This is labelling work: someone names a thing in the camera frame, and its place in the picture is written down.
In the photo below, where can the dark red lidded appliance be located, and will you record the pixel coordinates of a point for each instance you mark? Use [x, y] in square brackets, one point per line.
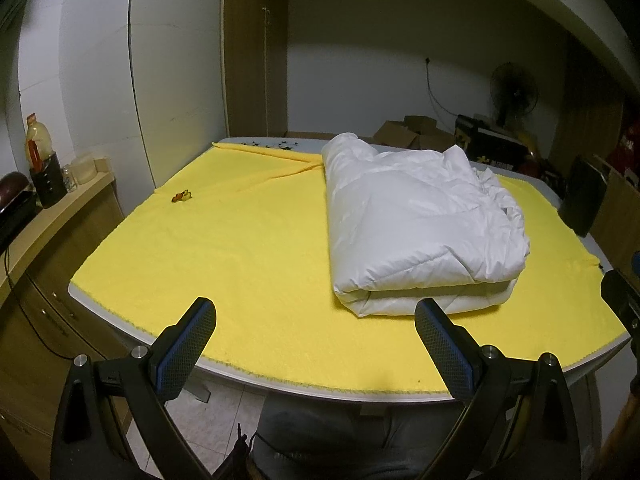
[15, 205]

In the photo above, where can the small glass jar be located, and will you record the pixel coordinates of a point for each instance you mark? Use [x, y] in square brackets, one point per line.
[69, 180]

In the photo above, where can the red object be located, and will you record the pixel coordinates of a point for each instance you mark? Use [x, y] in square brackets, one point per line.
[629, 147]

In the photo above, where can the small beige box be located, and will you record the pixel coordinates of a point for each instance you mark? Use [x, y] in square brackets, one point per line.
[102, 166]

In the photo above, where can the white puffer jacket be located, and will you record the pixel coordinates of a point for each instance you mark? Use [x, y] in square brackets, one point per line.
[410, 220]

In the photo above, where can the yellow blanket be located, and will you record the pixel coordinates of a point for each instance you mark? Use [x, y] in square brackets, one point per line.
[240, 270]

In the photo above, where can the wooden side cabinet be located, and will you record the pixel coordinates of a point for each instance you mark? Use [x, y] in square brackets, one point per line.
[45, 280]

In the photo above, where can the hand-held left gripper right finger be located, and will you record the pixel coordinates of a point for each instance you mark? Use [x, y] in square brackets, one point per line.
[447, 355]

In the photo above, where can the scattered small black pieces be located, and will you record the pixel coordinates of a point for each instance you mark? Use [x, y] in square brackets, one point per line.
[285, 145]

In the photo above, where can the black and yellow box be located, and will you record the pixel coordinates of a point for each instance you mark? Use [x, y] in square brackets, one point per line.
[492, 147]

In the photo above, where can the small orange butterfly ornament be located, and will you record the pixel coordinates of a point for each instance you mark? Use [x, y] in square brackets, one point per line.
[181, 196]

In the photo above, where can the black chair back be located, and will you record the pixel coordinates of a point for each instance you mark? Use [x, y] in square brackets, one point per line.
[582, 195]

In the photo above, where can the cooking oil bottle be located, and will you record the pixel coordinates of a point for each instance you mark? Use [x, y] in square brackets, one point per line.
[39, 140]

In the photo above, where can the black standing fan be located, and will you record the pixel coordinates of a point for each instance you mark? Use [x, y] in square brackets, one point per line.
[514, 91]

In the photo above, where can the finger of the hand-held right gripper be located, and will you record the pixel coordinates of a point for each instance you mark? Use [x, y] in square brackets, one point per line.
[620, 297]
[636, 261]

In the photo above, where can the open cardboard box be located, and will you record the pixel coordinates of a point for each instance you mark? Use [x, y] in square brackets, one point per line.
[432, 135]
[395, 135]

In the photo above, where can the person's grey pants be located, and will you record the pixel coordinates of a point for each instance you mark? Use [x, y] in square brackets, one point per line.
[340, 440]

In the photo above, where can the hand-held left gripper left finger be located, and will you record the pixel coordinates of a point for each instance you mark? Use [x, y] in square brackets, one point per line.
[182, 347]

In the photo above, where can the wooden wardrobe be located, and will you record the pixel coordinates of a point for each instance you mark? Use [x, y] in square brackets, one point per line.
[255, 60]

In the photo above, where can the translucent plastic container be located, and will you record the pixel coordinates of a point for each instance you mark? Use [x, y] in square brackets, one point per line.
[83, 171]

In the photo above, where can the large cardboard box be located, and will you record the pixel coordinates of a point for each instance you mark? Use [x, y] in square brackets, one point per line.
[620, 210]

